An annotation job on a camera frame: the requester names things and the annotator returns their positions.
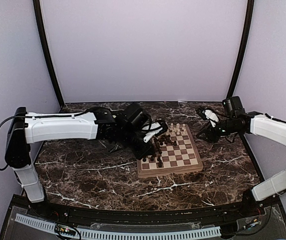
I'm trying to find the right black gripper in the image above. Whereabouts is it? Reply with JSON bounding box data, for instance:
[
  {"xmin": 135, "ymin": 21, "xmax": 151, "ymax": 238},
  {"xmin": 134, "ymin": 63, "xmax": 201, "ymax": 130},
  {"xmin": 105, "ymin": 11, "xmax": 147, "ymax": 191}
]
[{"xmin": 196, "ymin": 117, "xmax": 240, "ymax": 143}]

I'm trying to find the dark tall piece front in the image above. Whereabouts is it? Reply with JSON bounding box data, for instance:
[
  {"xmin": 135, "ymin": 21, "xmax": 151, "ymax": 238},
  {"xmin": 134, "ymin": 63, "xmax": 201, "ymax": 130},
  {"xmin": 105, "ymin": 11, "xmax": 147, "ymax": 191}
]
[{"xmin": 157, "ymin": 155, "xmax": 163, "ymax": 168}]

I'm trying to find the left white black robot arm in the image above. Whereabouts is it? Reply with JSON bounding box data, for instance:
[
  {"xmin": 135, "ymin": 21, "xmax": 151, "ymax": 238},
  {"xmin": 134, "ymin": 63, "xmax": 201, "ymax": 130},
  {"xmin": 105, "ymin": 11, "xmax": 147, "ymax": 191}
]
[{"xmin": 4, "ymin": 105, "xmax": 154, "ymax": 218}]

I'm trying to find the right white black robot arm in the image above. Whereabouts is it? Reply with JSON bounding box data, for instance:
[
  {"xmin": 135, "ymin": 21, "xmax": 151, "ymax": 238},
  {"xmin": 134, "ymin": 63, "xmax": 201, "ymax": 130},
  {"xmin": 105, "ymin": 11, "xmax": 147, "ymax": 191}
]
[{"xmin": 197, "ymin": 108, "xmax": 286, "ymax": 217}]

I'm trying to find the white pieces back row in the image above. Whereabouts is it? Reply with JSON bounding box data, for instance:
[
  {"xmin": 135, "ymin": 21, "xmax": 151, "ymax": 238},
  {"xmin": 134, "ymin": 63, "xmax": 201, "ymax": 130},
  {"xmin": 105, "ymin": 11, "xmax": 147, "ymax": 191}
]
[{"xmin": 168, "ymin": 123, "xmax": 187, "ymax": 137}]

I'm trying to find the wooden chess board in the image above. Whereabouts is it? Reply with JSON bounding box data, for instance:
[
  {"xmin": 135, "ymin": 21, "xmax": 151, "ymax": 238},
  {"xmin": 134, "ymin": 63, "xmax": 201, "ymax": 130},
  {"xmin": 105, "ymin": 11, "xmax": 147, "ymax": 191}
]
[{"xmin": 137, "ymin": 125, "xmax": 203, "ymax": 178}]

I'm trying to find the fallen dark piece pile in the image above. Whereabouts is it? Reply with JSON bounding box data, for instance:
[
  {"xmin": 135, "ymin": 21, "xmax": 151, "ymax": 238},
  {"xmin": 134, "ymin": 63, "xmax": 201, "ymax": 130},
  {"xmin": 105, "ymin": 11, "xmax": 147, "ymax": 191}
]
[{"xmin": 153, "ymin": 133, "xmax": 177, "ymax": 155}]

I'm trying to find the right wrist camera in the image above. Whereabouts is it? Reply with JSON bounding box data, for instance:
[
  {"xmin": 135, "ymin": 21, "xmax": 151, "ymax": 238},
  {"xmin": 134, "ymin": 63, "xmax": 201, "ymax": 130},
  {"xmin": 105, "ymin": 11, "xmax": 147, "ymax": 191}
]
[{"xmin": 222, "ymin": 96, "xmax": 245, "ymax": 118}]

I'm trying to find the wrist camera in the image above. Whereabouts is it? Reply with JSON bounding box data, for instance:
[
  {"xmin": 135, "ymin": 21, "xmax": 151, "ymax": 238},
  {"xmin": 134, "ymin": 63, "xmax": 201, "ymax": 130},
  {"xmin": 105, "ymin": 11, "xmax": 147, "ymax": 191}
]
[
  {"xmin": 222, "ymin": 96, "xmax": 245, "ymax": 118},
  {"xmin": 124, "ymin": 102, "xmax": 149, "ymax": 129}
]

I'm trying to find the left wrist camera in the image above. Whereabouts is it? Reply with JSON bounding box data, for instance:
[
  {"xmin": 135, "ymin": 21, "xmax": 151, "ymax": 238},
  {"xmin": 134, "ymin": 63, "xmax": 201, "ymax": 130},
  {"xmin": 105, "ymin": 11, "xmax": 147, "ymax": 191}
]
[{"xmin": 124, "ymin": 102, "xmax": 149, "ymax": 129}]

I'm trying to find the right black frame post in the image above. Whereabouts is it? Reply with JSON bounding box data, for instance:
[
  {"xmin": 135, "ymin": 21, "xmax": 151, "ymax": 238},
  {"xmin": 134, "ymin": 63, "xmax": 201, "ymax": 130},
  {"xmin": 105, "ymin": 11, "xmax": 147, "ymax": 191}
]
[{"xmin": 226, "ymin": 0, "xmax": 255, "ymax": 98}]

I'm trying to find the black frame post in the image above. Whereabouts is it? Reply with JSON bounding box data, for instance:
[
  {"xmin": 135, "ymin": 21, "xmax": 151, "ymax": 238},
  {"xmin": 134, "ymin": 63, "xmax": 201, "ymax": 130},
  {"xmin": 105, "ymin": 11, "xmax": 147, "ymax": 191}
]
[
  {"xmin": 226, "ymin": 0, "xmax": 255, "ymax": 98},
  {"xmin": 32, "ymin": 0, "xmax": 65, "ymax": 108}
]

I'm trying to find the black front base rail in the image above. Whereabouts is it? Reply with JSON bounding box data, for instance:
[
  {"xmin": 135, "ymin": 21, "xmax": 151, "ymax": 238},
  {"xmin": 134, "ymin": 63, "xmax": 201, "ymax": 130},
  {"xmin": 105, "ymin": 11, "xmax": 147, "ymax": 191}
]
[{"xmin": 1, "ymin": 195, "xmax": 286, "ymax": 240}]

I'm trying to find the left black frame post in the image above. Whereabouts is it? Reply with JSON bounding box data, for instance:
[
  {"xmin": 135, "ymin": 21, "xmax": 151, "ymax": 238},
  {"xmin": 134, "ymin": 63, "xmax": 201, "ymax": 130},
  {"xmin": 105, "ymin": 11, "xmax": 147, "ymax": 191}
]
[{"xmin": 32, "ymin": 0, "xmax": 65, "ymax": 108}]

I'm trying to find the white slotted cable duct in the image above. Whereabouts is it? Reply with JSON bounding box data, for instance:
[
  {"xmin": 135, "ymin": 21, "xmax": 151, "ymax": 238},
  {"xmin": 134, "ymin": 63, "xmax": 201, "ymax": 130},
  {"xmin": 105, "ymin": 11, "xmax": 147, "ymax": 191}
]
[{"xmin": 14, "ymin": 214, "xmax": 222, "ymax": 240}]

